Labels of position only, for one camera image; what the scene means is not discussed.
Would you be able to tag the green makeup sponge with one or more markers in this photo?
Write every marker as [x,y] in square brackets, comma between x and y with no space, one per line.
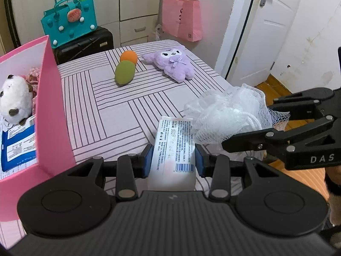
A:
[124,73]

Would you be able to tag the white spotted plush toy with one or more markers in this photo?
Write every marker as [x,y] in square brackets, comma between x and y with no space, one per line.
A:
[16,98]

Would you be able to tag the black suitcase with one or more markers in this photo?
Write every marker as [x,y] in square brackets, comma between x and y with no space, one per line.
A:
[88,45]

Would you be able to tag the blue wet wipes pack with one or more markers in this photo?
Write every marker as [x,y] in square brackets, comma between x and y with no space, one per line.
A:
[18,146]

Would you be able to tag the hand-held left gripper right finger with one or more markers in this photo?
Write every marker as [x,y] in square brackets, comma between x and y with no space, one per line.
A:
[199,160]

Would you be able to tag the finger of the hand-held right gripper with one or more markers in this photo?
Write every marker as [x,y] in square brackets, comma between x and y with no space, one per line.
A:
[247,140]
[301,106]

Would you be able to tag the person's right hand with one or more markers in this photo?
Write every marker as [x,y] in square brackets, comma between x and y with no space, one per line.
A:
[334,174]

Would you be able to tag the white door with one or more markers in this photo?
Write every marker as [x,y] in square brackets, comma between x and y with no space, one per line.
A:
[266,32]

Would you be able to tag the purple plush toy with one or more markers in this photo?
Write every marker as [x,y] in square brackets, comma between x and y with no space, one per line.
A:
[171,61]

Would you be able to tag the teal tote bag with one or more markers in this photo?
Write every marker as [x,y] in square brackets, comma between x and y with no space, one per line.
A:
[69,24]

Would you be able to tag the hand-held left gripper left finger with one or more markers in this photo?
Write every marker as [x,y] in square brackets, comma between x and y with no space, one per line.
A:
[146,160]

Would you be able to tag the white wardrobe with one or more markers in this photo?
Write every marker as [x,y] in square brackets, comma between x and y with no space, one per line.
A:
[133,5]

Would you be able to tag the pink shopping bag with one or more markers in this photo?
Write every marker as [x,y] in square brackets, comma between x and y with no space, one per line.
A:
[182,16]

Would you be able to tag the orange makeup sponge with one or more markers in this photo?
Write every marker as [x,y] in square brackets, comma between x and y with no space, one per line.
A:
[129,57]

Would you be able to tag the pink floral cloth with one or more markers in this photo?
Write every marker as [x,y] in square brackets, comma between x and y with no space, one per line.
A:
[33,76]

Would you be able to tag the black curved frame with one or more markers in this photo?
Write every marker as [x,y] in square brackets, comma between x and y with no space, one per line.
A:
[12,13]

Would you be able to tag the white tissue packet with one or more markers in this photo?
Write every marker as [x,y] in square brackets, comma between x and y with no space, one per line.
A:
[173,144]

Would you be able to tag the pink storage box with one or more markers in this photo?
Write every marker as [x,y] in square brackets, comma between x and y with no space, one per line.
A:
[50,98]

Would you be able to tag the person's right forearm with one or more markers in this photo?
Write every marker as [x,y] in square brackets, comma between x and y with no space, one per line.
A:
[335,200]

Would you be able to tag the white mesh bath pouf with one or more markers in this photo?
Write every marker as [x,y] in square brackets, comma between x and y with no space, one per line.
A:
[229,114]

